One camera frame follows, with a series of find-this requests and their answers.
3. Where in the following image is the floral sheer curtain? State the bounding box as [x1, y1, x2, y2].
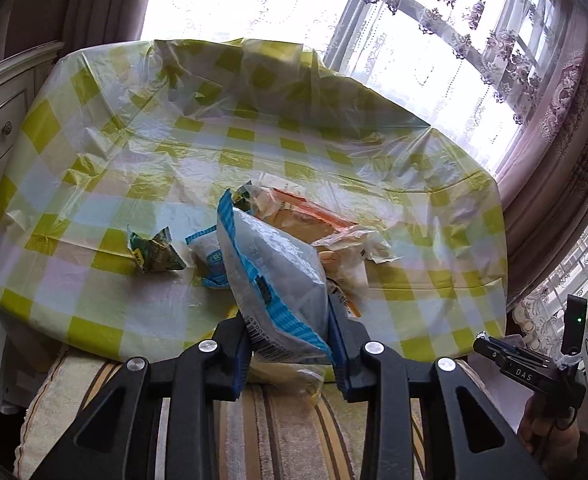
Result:
[323, 0, 588, 126]

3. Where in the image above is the mauve drape curtain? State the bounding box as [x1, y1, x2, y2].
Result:
[498, 11, 588, 308]

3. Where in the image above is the dark green candy wrapper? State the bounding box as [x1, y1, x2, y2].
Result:
[232, 181, 253, 212]
[126, 226, 187, 273]

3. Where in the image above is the black tracker with green light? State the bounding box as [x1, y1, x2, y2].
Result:
[560, 295, 588, 356]

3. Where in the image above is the green checkered plastic tablecloth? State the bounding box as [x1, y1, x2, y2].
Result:
[0, 40, 506, 361]

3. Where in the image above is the blue cartoon snack pack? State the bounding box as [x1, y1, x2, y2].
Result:
[185, 226, 229, 289]
[216, 191, 332, 364]

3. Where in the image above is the bread in clear orange pack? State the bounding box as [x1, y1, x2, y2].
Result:
[248, 184, 355, 244]

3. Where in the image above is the person right hand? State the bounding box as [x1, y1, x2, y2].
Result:
[517, 396, 580, 478]

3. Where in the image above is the round white bun yellow-edged pack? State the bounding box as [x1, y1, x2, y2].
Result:
[248, 356, 325, 404]

